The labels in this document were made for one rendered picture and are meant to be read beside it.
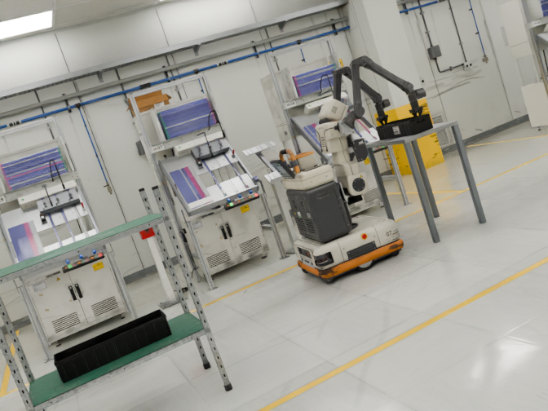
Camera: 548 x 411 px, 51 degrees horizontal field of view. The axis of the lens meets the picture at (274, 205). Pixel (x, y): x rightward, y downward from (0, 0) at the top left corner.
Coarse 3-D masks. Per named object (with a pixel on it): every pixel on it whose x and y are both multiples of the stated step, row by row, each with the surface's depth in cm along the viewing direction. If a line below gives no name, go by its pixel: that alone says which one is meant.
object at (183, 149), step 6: (216, 132) 563; (222, 132) 563; (204, 138) 557; (210, 138) 557; (216, 138) 558; (222, 138) 561; (180, 144) 550; (186, 144) 550; (192, 144) 550; (198, 144) 551; (180, 150) 545; (186, 150) 548; (180, 156) 550
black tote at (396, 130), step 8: (400, 120) 467; (408, 120) 456; (416, 120) 423; (424, 120) 424; (376, 128) 476; (384, 128) 462; (392, 128) 449; (400, 128) 437; (408, 128) 427; (416, 128) 423; (424, 128) 425; (384, 136) 467; (392, 136) 454; (400, 136) 442
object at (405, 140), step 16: (432, 128) 424; (368, 144) 474; (384, 144) 446; (416, 144) 489; (416, 160) 494; (464, 160) 427; (416, 176) 418; (384, 192) 484; (432, 192) 495; (432, 208) 497; (480, 208) 432; (432, 224) 423; (432, 240) 427
